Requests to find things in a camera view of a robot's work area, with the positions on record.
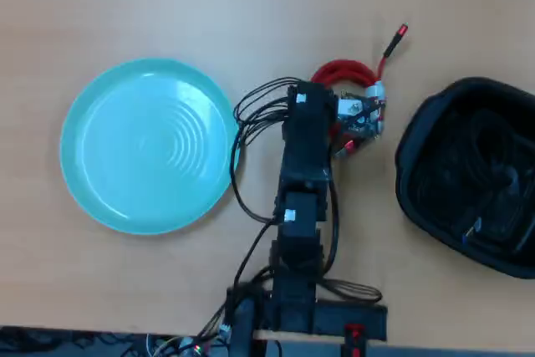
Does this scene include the controller board with LEDs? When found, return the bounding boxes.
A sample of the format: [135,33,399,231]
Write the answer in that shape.
[179,323,233,357]

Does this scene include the green round plate bowl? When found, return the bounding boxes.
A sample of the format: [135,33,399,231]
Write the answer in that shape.
[59,57,242,236]

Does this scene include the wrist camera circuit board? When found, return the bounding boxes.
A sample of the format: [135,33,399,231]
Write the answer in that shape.
[334,89,386,140]

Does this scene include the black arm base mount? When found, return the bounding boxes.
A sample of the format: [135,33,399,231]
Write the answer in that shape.
[227,285,388,341]

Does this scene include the red braided charging cable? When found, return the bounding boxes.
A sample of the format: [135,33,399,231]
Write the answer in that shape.
[311,22,410,161]

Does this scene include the red and black table clamp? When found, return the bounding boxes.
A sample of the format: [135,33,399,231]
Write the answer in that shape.
[341,323,369,357]

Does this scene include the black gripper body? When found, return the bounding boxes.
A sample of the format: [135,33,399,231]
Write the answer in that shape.
[287,82,339,126]

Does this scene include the black robot wiring bundle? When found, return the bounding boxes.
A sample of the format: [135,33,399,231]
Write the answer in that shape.
[227,76,384,333]

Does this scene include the black oval bowl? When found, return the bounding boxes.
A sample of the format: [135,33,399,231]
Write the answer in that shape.
[394,76,535,281]

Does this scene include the tangled wires below table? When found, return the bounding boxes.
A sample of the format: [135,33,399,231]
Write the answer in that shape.
[0,325,235,357]

